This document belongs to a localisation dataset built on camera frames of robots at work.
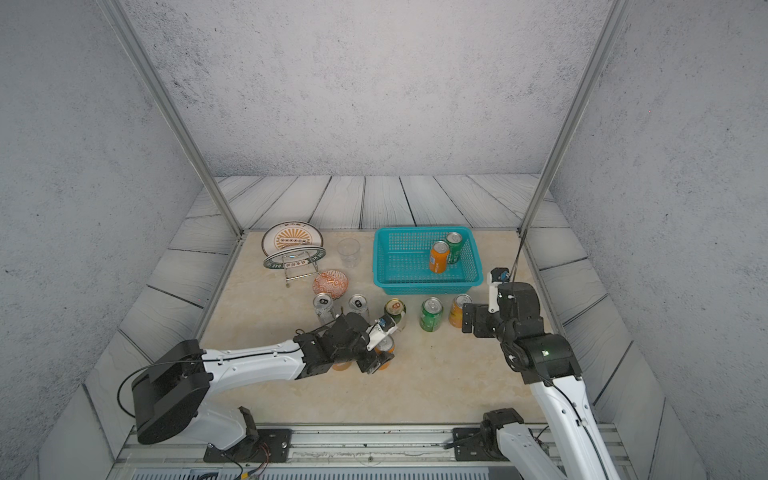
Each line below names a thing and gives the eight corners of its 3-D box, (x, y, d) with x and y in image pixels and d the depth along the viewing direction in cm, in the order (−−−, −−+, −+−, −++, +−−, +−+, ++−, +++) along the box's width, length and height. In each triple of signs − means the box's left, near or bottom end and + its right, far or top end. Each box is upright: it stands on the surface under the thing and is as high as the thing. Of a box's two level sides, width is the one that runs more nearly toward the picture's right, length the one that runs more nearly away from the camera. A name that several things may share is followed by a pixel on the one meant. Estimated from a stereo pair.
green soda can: (421, 332, 94) (423, 314, 86) (420, 315, 98) (422, 296, 90) (439, 332, 94) (444, 314, 86) (438, 315, 98) (442, 296, 90)
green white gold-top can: (385, 326, 96) (384, 307, 87) (389, 315, 98) (389, 295, 90) (401, 331, 94) (402, 312, 86) (406, 320, 97) (407, 301, 88)
